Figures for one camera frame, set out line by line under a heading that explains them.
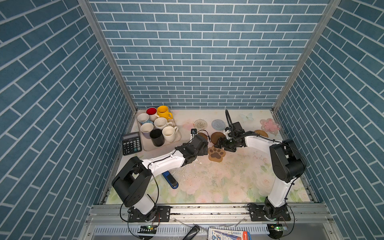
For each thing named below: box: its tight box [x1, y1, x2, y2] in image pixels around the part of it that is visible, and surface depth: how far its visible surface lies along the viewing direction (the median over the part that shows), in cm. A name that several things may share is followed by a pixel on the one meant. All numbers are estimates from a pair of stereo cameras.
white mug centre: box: [154, 117, 173, 130], surface depth 104 cm
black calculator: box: [122, 132, 142, 156], surface depth 100 cm
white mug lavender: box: [140, 122, 154, 139], surface depth 102 cm
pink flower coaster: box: [260, 118, 281, 135], surface depth 114 cm
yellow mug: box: [157, 105, 174, 120], surface depth 110 cm
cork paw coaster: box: [208, 145, 226, 163], surface depth 98 cm
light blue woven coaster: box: [211, 119, 226, 131], surface depth 114 cm
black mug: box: [149, 128, 165, 147], surface depth 96 cm
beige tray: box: [136, 106, 182, 151], surface depth 102 cm
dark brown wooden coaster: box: [210, 131, 226, 145], surface depth 106 cm
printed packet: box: [207, 228, 252, 240], surface depth 69 cm
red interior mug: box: [145, 107, 160, 122], surface depth 110 cm
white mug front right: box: [162, 126, 179, 143], surface depth 98 cm
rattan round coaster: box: [253, 129, 269, 138], surface depth 110 cm
